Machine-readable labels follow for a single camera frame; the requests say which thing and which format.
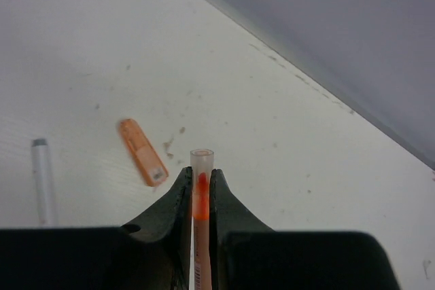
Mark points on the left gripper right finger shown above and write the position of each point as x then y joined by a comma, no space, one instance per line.
247,254

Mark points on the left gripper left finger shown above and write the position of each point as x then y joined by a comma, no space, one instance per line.
152,251

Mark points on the peach barrel orange pen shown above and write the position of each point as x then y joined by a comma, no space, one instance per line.
202,264

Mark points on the orange capped pen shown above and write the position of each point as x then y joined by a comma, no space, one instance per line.
145,157

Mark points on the clear orange pen cap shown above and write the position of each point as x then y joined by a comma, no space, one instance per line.
201,161

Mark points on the white grey capped pen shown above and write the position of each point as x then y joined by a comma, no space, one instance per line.
44,182

